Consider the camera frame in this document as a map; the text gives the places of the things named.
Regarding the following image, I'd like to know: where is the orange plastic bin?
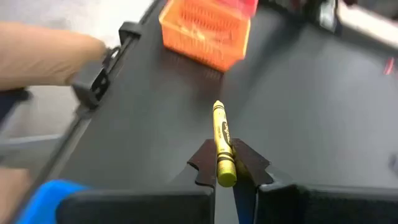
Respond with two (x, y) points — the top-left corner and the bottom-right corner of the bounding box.
(158, 0), (252, 73)

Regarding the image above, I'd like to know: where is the yellow crayon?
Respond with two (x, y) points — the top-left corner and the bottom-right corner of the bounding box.
(212, 100), (238, 189)

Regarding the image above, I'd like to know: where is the blue plastic bin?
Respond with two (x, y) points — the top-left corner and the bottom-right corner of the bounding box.
(14, 179), (91, 224)

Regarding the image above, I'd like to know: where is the person's forearm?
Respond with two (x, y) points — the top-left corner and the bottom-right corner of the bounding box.
(0, 21), (107, 91)

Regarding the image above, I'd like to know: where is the black metal table frame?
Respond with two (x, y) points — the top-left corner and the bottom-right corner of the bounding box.
(9, 0), (169, 224)

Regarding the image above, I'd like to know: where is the person's leg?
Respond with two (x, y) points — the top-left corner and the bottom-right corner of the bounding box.
(0, 167), (34, 224)

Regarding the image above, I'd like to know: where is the pink plastic bin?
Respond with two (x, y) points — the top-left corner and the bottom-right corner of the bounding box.
(214, 0), (260, 18)

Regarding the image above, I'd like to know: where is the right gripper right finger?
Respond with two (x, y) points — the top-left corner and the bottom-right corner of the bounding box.
(232, 138), (398, 224)

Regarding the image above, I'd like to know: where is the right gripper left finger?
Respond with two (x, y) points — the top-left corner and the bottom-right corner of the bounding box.
(57, 138), (218, 224)

